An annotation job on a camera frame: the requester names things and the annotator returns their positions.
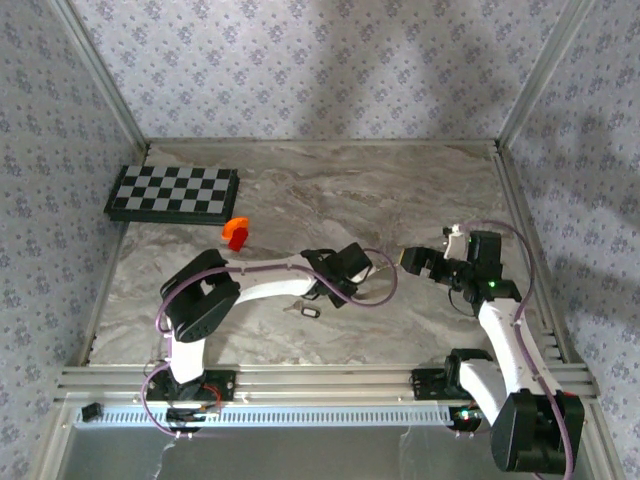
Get wide aluminium base rail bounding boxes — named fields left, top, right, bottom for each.
left=53, top=363, right=601, bottom=402

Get orange curved plastic piece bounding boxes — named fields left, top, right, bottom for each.
left=222, top=216, right=250, bottom=240

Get grey metal panel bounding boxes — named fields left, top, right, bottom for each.
left=54, top=424, right=501, bottom=480

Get aluminium table side rail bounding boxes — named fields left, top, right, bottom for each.
left=74, top=142, right=154, bottom=369
left=492, top=142, right=571, bottom=362

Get aluminium frame post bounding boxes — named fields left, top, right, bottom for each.
left=48, top=0, right=151, bottom=151
left=497, top=0, right=596, bottom=147

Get small circuit board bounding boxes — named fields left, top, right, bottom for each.
left=448, top=405, right=485, bottom=434
left=166, top=407, right=222, bottom=434

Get black and grey checkerboard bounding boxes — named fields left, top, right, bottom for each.
left=103, top=164, right=240, bottom=226

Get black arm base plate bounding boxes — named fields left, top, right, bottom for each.
left=410, top=367, right=471, bottom=401
left=144, top=368, right=237, bottom=404

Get white slotted cable duct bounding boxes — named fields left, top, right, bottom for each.
left=74, top=403, right=464, bottom=429

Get thin aluminium table rail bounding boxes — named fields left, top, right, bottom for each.
left=147, top=138, right=501, bottom=148

